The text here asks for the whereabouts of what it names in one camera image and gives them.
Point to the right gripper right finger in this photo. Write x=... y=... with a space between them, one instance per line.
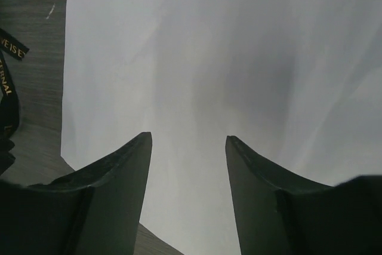
x=279 y=212

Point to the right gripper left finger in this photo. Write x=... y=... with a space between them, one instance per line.
x=95 y=210

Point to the white wrapping paper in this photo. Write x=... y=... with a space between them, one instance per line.
x=297 y=80

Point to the black ribbon gold letters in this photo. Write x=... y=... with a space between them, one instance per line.
x=10 y=103

